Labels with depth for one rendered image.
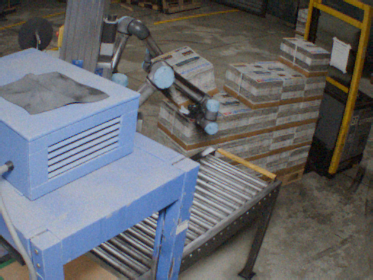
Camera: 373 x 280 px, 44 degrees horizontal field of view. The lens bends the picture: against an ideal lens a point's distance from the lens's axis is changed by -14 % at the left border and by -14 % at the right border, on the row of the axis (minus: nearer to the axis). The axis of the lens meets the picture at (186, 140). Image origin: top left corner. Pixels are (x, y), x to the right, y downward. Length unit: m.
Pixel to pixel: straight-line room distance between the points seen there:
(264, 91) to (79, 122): 2.68
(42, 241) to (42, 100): 0.42
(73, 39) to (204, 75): 0.90
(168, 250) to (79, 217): 0.54
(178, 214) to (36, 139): 0.60
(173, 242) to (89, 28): 1.72
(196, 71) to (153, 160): 1.75
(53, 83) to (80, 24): 1.60
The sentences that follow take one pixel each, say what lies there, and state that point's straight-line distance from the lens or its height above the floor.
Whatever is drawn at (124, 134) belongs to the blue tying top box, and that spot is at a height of 1.63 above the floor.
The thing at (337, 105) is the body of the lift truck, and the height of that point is 0.70.
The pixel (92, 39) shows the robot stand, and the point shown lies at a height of 1.42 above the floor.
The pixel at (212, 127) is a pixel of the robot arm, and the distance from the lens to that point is 3.13.
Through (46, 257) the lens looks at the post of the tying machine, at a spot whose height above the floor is 1.52.
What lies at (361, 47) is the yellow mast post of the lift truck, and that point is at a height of 1.43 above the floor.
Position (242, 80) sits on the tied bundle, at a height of 1.00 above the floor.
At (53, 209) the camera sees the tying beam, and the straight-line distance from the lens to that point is 1.38.
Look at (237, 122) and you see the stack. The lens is 3.89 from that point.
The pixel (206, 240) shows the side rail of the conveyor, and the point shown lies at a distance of 2.56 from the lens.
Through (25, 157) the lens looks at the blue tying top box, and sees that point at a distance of 1.34.
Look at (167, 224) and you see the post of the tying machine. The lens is 1.75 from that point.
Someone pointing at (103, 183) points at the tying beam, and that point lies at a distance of 1.51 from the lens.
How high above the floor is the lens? 2.37
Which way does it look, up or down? 28 degrees down
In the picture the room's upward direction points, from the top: 9 degrees clockwise
